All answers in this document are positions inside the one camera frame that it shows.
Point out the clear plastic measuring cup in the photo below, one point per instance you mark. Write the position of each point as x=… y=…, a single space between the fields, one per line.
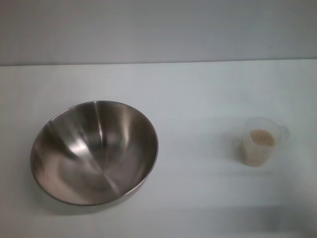
x=281 y=131

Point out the stainless steel mixing bowl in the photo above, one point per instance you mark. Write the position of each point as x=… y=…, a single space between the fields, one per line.
x=94 y=158

